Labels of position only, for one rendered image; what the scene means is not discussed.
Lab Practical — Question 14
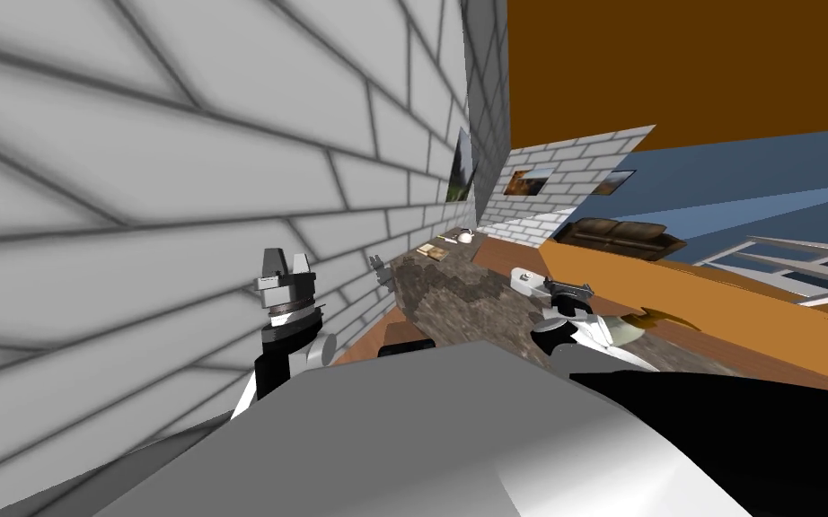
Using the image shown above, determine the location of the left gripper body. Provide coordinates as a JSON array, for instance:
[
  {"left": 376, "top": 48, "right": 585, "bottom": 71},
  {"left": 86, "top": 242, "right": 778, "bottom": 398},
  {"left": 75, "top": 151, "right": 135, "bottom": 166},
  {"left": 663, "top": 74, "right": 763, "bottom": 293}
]
[{"left": 255, "top": 271, "right": 317, "bottom": 311}]

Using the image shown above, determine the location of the brown mottled table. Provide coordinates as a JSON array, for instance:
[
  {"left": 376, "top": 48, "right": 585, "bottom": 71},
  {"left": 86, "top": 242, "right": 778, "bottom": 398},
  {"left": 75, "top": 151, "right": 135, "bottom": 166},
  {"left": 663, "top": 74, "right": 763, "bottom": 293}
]
[{"left": 388, "top": 243, "right": 674, "bottom": 374}]

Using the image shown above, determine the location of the golden curved object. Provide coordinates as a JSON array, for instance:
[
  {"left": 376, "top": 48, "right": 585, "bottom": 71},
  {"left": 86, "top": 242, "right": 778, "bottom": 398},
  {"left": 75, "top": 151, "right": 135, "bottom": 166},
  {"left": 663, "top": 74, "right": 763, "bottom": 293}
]
[{"left": 619, "top": 306, "right": 703, "bottom": 336}]

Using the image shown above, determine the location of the dark orange picture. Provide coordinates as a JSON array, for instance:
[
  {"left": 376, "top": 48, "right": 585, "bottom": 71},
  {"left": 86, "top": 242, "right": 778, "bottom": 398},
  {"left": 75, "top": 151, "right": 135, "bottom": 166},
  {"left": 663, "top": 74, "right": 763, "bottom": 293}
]
[{"left": 590, "top": 170, "right": 638, "bottom": 197}]

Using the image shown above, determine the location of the white framed window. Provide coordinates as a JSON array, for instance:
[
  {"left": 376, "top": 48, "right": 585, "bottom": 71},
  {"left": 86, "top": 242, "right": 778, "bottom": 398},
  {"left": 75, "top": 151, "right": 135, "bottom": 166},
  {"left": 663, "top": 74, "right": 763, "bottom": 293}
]
[{"left": 693, "top": 235, "right": 828, "bottom": 309}]

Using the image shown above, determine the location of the brown sofa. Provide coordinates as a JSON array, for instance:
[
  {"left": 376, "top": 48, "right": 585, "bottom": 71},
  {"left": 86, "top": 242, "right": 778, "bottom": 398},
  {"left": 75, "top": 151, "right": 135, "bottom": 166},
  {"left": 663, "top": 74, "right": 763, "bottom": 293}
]
[{"left": 552, "top": 218, "right": 688, "bottom": 263}]

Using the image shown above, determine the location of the orange landscape picture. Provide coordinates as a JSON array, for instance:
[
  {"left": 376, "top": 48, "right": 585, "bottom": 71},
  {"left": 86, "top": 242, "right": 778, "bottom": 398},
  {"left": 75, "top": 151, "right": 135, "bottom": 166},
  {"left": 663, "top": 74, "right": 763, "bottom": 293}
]
[{"left": 503, "top": 167, "right": 558, "bottom": 198}]

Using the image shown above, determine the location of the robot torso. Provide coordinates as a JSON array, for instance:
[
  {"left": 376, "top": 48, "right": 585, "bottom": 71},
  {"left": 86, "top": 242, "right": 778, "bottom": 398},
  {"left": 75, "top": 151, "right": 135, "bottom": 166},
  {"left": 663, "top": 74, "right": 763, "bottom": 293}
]
[{"left": 0, "top": 338, "right": 754, "bottom": 517}]

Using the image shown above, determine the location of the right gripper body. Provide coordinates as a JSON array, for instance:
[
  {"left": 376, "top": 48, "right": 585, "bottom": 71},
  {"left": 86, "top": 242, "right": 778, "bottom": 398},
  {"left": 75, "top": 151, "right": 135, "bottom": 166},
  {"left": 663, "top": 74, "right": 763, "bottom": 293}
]
[{"left": 542, "top": 279, "right": 595, "bottom": 301}]

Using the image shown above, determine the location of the dark green landscape picture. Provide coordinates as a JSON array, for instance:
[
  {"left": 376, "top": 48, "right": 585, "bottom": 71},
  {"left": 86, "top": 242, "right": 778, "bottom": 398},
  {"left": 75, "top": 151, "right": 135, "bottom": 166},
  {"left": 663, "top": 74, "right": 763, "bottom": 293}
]
[{"left": 445, "top": 127, "right": 478, "bottom": 205}]

